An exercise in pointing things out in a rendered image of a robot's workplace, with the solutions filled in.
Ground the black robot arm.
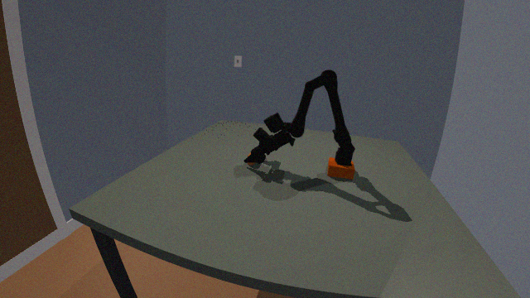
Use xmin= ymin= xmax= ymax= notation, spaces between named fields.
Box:
xmin=253 ymin=70 xmax=355 ymax=166

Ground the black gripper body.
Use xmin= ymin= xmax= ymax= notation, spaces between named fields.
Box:
xmin=251 ymin=135 xmax=279 ymax=164

